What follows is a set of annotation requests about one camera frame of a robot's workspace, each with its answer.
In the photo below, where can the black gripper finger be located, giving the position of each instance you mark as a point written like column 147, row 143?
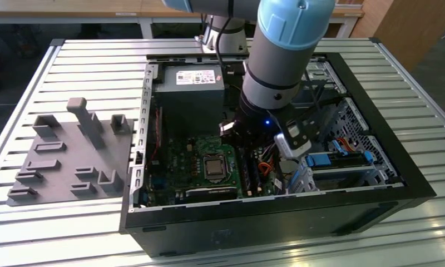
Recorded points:
column 228, row 130

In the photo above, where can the blue RAM stick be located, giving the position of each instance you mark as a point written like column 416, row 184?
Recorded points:
column 252, row 173

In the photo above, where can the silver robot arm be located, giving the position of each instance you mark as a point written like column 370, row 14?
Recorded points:
column 282, row 55

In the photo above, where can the dark RAM stick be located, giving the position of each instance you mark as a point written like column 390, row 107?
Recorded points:
column 258, row 178

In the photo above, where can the black RAM slot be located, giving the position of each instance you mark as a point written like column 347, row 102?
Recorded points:
column 244, row 178

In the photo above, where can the grey power supply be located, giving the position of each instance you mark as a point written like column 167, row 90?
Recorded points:
column 186, row 111

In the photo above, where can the silver CPU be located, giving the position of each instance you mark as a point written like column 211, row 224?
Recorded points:
column 214, row 168

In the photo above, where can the green motherboard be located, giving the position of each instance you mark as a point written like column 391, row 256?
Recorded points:
column 178, row 155

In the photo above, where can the round grey speaker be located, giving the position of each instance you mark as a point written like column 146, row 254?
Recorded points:
column 291, row 167

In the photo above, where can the blue disk carrier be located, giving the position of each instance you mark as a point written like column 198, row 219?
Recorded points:
column 319, row 160

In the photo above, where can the black graphics card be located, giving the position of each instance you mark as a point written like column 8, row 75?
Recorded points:
column 211, row 192

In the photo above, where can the grey drive cage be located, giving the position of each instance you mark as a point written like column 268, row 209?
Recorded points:
column 330, row 80

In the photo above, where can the silver drive cage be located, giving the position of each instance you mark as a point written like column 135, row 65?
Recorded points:
column 348, row 172

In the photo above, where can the black PC case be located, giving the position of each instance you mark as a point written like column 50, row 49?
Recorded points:
column 244, row 231

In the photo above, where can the grey parts rack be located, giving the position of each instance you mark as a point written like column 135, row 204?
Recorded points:
column 67, row 155

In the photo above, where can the wooden cabinet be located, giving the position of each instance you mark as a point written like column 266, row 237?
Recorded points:
column 412, row 27

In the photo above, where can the wooden desk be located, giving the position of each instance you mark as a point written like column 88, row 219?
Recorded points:
column 59, row 7

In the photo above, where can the black camera bracket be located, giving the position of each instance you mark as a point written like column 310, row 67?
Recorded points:
column 299, row 133

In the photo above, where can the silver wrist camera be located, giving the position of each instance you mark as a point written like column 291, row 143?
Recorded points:
column 291, row 150

